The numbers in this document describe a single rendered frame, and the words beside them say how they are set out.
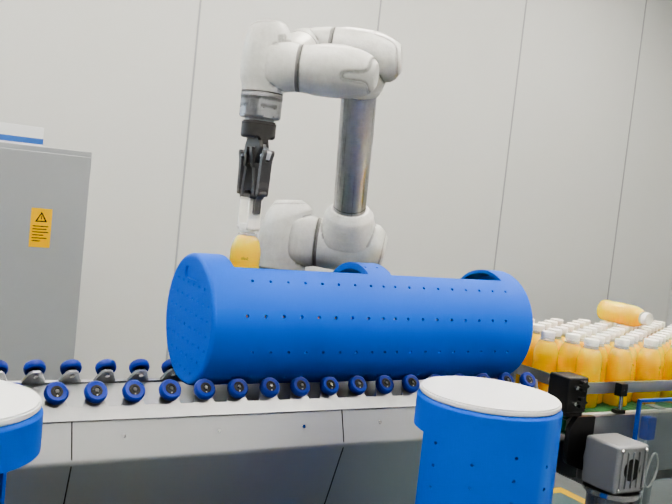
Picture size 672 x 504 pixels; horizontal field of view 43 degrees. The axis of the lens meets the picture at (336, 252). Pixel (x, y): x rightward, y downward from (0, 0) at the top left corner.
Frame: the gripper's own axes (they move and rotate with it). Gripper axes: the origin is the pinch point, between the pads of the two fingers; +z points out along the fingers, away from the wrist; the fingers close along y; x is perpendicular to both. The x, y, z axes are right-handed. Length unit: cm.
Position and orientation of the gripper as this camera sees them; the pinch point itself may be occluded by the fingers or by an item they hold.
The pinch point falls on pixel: (249, 214)
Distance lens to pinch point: 186.8
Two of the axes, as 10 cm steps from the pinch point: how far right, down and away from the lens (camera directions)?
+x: 8.6, 0.6, 5.1
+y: 5.0, 1.1, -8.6
